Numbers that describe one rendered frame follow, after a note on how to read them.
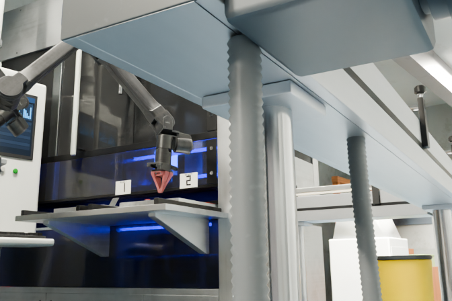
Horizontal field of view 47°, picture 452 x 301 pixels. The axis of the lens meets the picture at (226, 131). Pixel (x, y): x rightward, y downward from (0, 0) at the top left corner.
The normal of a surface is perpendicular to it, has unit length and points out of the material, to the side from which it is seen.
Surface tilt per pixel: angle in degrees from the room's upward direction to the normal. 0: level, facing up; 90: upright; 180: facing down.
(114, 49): 180
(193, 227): 90
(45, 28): 90
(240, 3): 90
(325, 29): 180
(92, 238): 90
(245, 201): 116
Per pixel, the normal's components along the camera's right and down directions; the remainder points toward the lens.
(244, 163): -0.15, 0.21
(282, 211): 0.36, -0.24
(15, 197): 0.77, -0.17
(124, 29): 0.01, 0.97
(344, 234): -0.58, -0.19
